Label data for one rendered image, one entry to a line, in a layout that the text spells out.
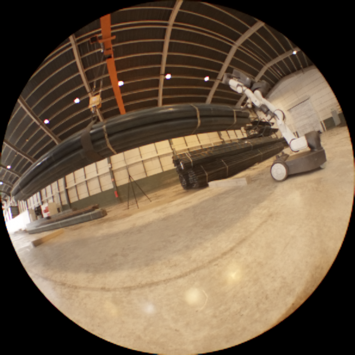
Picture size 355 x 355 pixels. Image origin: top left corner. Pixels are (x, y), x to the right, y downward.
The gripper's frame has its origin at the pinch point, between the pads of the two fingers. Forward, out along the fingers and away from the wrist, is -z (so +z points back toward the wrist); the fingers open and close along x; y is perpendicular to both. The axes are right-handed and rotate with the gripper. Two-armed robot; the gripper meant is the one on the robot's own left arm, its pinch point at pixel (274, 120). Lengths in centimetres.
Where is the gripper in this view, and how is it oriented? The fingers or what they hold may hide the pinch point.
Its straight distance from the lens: 126.0
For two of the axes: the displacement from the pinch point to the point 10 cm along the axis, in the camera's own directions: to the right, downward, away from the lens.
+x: -1.3, 2.9, 9.5
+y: -9.0, 3.6, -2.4
